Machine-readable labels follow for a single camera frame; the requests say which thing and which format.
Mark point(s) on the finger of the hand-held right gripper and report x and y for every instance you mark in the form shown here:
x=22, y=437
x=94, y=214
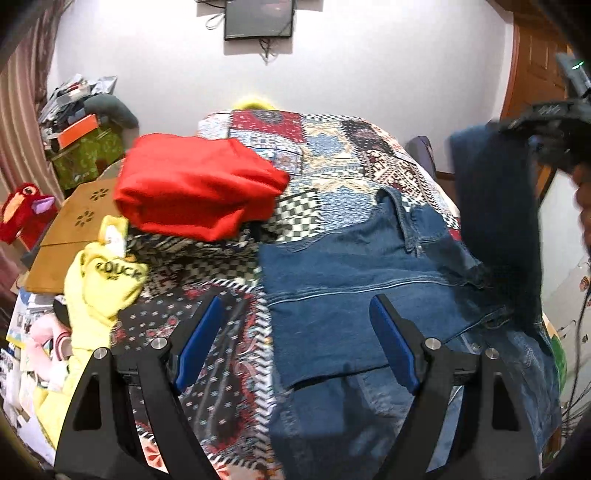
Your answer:
x=545, y=147
x=540, y=115

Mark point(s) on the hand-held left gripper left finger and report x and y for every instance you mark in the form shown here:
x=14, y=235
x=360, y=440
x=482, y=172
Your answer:
x=203, y=341

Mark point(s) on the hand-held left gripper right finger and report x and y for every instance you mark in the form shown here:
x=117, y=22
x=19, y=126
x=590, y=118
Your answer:
x=392, y=346

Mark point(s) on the blue denim jeans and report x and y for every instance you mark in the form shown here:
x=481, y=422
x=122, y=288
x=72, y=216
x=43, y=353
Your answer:
x=346, y=267

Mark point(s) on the yellow garment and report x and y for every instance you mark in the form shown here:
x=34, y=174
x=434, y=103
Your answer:
x=106, y=286

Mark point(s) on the purple bag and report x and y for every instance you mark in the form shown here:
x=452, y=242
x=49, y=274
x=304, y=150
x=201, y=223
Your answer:
x=422, y=152

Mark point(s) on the red folded garment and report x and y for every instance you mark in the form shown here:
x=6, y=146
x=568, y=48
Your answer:
x=194, y=184

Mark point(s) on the pink cloth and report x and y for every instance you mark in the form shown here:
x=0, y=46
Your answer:
x=44, y=346

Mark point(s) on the brown cardboard box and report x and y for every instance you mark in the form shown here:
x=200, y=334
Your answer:
x=69, y=230

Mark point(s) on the pile of books and papers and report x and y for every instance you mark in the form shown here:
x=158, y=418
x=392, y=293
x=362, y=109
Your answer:
x=18, y=332

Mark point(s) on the patchwork printed blanket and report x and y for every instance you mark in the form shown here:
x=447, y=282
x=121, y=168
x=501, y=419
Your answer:
x=332, y=138

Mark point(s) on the green cloth-covered box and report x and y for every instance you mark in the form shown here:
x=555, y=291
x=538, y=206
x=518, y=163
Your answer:
x=83, y=157

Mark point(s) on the red plush toy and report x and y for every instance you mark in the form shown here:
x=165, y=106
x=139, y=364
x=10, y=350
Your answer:
x=23, y=207

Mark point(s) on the orange box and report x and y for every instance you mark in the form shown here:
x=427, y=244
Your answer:
x=81, y=129

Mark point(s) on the grey pillow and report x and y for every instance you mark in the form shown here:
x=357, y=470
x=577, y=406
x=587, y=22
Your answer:
x=117, y=110

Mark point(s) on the pile of clutter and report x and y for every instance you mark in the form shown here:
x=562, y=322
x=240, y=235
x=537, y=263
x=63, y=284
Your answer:
x=69, y=92

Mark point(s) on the striped pink curtain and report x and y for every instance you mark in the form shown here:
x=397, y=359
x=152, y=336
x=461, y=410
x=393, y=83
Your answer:
x=18, y=115

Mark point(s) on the small wall monitor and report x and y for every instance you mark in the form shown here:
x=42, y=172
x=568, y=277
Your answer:
x=258, y=18

